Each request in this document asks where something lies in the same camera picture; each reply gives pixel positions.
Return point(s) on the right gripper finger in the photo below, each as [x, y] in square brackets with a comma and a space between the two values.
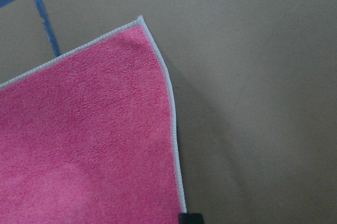
[190, 218]

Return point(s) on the pink grey microfiber towel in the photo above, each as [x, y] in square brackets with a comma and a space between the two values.
[90, 136]

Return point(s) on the long blue tape strip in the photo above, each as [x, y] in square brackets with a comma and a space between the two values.
[48, 27]

